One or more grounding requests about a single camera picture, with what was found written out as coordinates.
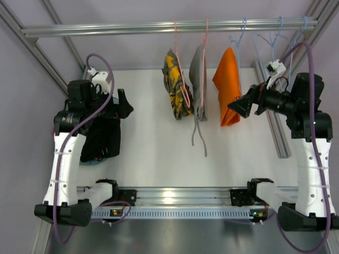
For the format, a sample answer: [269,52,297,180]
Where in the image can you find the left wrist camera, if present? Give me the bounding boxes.
[87,68,112,94]

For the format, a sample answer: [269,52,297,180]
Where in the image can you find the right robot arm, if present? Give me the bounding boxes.
[228,72,338,232]

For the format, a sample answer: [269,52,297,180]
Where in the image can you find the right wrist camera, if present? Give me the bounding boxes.
[265,59,286,89]

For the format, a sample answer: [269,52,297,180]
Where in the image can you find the slotted grey cable duct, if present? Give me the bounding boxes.
[91,207,253,220]

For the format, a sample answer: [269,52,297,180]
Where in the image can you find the light blue wire hanger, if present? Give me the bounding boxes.
[275,15,308,83]

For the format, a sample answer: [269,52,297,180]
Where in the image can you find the blue hanger with orange trousers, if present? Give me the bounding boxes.
[229,18,247,95]

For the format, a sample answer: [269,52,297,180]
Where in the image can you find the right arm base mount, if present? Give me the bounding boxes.
[230,178,274,224]

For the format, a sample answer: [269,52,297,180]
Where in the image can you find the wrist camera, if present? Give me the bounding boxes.
[87,68,112,94]
[265,59,286,89]

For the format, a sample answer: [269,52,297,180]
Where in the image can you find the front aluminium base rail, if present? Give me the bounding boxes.
[76,186,329,208]

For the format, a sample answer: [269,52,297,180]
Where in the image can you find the camouflage trousers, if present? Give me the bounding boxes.
[162,49,194,121]

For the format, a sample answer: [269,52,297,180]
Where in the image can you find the grey trousers with drawstrings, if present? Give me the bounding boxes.
[189,44,208,157]

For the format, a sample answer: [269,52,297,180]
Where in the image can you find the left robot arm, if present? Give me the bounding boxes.
[34,79,133,227]

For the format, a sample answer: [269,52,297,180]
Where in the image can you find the aluminium hanging rail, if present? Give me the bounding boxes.
[21,17,319,38]

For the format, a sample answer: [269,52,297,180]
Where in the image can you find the black trousers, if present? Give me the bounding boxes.
[79,116,122,163]

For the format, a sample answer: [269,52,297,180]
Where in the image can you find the orange trousers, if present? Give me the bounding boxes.
[212,47,241,126]

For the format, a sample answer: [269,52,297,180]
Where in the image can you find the pink hanger with grey trousers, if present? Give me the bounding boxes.
[201,19,209,107]

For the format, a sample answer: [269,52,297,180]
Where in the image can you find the blue hanger with black trousers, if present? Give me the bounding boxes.
[250,15,286,88]

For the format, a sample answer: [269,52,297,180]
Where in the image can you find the teal plastic bin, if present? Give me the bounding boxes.
[78,96,120,167]

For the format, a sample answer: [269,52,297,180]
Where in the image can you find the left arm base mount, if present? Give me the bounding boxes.
[102,188,137,222]

